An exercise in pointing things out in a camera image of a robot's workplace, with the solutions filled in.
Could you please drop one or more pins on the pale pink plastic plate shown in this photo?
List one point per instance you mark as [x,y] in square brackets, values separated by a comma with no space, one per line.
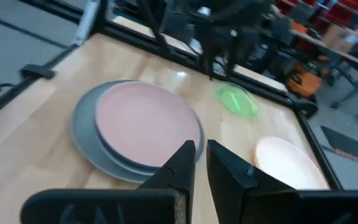
[148,124]

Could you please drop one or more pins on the large grey plastic plate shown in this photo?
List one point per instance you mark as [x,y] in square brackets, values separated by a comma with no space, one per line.
[84,137]

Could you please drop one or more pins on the dark blue-grey plastic plate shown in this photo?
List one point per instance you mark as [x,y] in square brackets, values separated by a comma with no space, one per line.
[126,161]

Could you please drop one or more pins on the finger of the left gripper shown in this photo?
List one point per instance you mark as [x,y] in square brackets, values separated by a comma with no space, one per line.
[209,56]
[232,56]

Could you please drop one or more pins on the green translucent plastic plate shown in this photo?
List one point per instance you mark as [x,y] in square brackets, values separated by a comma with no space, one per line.
[236,101]

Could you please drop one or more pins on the cream plastic plate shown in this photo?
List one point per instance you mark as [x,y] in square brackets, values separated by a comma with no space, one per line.
[284,161]

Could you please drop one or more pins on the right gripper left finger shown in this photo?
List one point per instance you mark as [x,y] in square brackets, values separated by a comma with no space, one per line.
[120,207]

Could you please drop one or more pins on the red storage bin rack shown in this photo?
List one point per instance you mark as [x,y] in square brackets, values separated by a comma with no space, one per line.
[337,9]

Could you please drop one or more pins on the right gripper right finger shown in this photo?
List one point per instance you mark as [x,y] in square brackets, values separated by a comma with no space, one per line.
[259,202]

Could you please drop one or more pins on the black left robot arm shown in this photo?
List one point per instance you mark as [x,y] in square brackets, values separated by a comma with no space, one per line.
[228,9]

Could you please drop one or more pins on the orange vacuum cleaner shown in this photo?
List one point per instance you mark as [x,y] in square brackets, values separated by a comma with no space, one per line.
[306,82]

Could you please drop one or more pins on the wooden desk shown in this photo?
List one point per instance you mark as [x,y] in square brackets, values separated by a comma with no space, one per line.
[337,53]

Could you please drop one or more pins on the black frame clamp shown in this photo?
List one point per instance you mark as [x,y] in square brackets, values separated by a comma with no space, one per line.
[304,107]
[37,71]

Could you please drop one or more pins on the black hazard-striped floor mat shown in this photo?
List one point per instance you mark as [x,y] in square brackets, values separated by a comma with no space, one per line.
[350,146]

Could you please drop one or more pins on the black aluminium table frame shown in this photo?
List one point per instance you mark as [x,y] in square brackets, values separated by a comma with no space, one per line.
[166,53]

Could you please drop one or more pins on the brown cardboard box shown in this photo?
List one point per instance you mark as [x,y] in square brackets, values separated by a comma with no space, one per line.
[337,37]

